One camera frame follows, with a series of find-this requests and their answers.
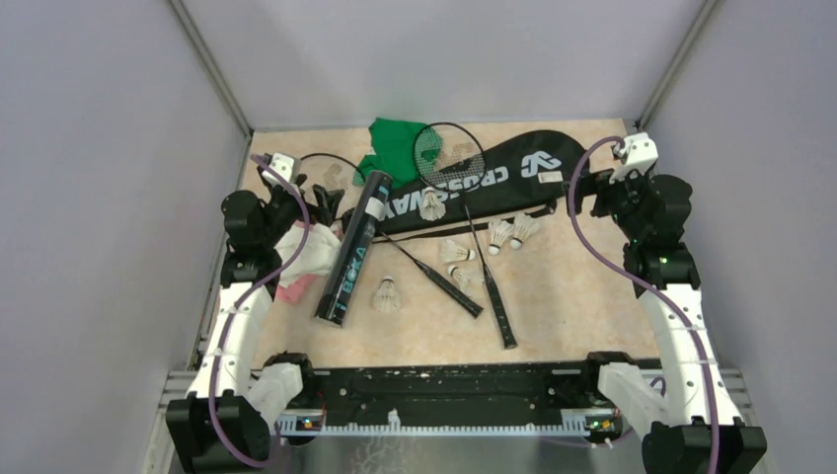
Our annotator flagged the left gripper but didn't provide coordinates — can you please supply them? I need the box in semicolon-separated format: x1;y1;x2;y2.
259;174;342;248

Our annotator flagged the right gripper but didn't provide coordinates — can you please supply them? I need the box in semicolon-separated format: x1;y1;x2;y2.
562;164;649;242

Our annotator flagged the black shuttlecock tube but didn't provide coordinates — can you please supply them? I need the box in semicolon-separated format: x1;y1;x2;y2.
315;171;393;327

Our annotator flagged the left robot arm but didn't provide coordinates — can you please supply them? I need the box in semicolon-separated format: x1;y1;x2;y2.
165;185;326;473

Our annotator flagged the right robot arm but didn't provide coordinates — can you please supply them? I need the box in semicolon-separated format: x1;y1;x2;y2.
568;170;768;473

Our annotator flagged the left badminton racket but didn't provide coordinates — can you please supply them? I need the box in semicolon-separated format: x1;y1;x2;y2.
301;153;484;319

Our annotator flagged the badminton racket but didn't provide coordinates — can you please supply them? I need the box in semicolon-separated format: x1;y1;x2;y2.
412;121;517;350
301;153;484;319

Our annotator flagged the right badminton racket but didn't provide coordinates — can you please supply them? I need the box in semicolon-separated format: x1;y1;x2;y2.
412;121;517;350

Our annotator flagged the white towel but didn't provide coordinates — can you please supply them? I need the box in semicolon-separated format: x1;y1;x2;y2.
274;221;342;287

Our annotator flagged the green cloth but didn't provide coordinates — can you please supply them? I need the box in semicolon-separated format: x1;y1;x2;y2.
357;118;426;190

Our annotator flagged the black racket bag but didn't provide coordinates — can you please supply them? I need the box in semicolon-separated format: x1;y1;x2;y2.
378;129;585;236

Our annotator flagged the pink cloth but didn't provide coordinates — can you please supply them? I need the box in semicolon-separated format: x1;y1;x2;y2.
274;221;321;304

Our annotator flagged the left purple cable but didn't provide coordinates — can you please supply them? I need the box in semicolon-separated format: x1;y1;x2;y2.
207;154;311;470

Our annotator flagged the purple cable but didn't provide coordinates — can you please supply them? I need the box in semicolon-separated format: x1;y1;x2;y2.
567;136;722;474
207;154;311;470

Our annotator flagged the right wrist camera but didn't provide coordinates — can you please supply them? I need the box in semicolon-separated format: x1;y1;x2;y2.
610;132;659;184

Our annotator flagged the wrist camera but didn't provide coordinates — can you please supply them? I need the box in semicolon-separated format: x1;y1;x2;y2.
610;132;659;184
264;152;301;186

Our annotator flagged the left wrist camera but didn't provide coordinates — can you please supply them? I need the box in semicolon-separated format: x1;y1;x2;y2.
264;152;301;186

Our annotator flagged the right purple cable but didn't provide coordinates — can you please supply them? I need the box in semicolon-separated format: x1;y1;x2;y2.
567;136;722;474

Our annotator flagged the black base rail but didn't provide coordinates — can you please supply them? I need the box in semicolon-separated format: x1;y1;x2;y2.
277;352;660;443

